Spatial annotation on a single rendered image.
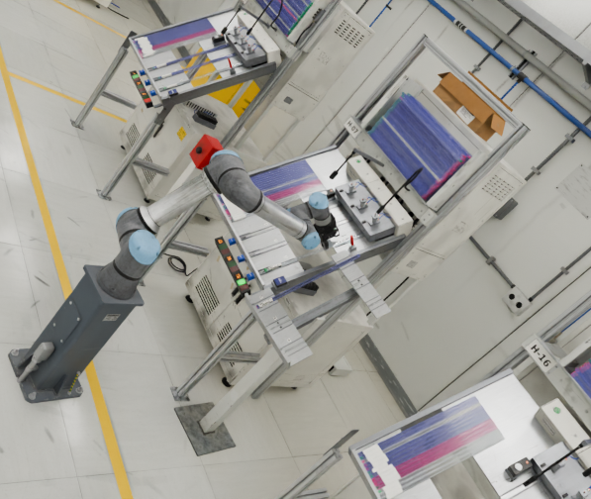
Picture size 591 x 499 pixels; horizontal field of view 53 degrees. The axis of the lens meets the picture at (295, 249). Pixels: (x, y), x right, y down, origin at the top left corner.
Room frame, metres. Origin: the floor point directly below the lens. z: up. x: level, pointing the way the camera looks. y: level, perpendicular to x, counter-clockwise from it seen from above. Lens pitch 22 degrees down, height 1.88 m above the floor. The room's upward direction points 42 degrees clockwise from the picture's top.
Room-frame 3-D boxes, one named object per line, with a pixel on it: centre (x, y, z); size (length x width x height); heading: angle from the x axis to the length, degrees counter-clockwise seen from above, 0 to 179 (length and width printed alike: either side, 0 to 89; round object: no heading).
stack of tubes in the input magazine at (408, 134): (2.88, -0.11, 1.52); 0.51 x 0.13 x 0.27; 52
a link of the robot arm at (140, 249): (1.85, 0.41, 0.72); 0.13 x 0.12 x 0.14; 44
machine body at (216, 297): (3.01, -0.14, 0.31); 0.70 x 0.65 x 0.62; 52
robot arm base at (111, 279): (1.84, 0.40, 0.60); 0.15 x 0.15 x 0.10
